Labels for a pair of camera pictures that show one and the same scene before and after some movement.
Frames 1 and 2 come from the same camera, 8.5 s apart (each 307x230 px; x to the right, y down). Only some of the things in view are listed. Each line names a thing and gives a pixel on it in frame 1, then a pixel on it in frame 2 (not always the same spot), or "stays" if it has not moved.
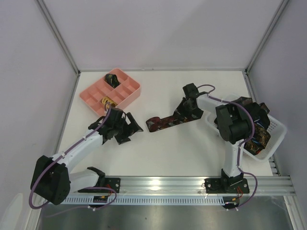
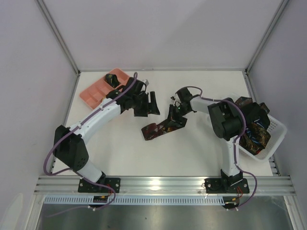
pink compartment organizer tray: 128,89 stays
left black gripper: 126,129 → 143,104
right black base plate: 219,186 stays
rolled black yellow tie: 112,80 stays
